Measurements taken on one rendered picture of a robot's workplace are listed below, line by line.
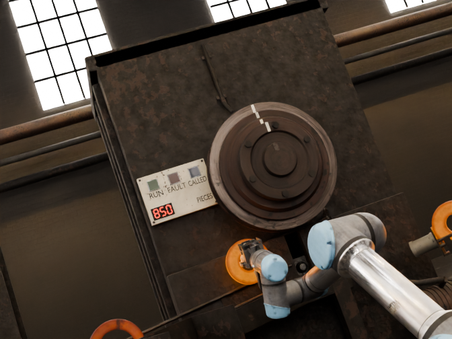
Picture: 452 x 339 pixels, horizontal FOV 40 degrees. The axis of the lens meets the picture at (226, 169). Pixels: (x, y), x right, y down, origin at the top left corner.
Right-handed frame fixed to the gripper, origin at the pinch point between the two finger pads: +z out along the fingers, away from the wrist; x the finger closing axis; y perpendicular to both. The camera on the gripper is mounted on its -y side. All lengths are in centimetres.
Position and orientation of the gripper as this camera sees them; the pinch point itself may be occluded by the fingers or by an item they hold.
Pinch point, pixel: (246, 256)
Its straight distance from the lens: 221.9
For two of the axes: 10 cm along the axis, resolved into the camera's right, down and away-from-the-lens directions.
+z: -2.4, -0.3, 9.7
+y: -3.0, -9.5, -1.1
